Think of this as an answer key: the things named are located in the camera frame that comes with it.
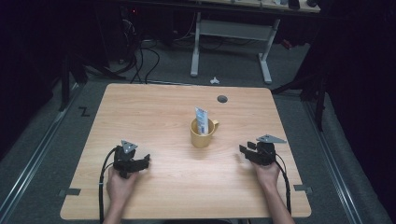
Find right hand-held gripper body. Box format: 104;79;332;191
248;133;288;167

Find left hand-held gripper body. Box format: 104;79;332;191
112;139;139;180

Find yellow cup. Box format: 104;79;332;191
190;118;220;149

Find white blue toothpaste tube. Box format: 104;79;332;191
194;106;209;136

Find person's right hand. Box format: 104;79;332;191
251;161;281;191

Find person's left hand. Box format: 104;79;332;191
106;168;140;204

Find grey tape strip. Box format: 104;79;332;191
292;184;314;195
58;188;82;198

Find black stand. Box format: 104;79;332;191
270;69;330;133
58;53;127;113

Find white-framed desk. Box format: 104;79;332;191
189;0;321;85

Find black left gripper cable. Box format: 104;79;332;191
98;146;119;224

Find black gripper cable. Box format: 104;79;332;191
274;152;292;216
98;146;119;224

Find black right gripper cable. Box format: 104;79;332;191
274;152;292;216

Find metal floor rail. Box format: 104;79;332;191
303;99;364;224
0;88;82;217

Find black floor cables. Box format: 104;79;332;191
118;18;162;85

